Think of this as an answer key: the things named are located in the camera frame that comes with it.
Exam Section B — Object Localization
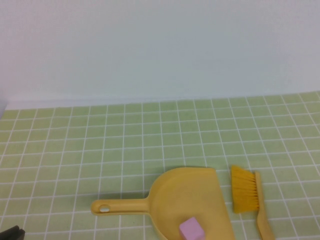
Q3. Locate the yellow hand brush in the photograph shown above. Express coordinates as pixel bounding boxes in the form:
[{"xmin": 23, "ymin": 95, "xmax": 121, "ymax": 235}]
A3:
[{"xmin": 230, "ymin": 164, "xmax": 275, "ymax": 240}]

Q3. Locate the pink cube block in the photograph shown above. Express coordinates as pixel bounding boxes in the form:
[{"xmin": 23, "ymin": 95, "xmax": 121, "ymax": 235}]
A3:
[{"xmin": 178, "ymin": 216, "xmax": 204, "ymax": 240}]

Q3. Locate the yellow plastic dustpan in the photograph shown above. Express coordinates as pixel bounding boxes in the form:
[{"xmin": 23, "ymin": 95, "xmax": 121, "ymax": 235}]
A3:
[{"xmin": 91, "ymin": 166, "xmax": 236, "ymax": 240}]

